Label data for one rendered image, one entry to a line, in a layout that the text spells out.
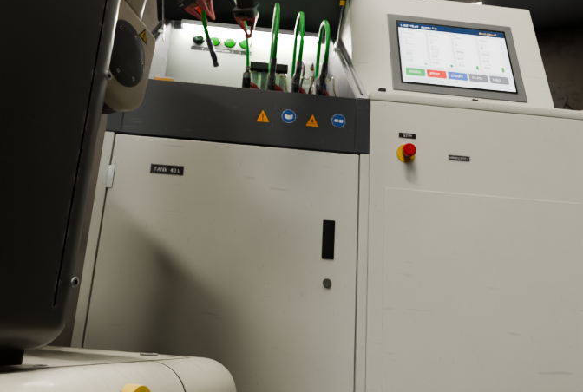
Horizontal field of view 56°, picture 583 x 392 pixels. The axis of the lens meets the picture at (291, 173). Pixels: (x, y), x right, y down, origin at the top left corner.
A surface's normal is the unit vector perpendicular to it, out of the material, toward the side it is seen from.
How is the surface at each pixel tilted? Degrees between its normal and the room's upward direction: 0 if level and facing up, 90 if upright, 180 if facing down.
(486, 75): 76
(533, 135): 90
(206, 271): 90
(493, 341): 90
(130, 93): 90
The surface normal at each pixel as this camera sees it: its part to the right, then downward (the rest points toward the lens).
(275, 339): 0.11, -0.27
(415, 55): 0.11, -0.49
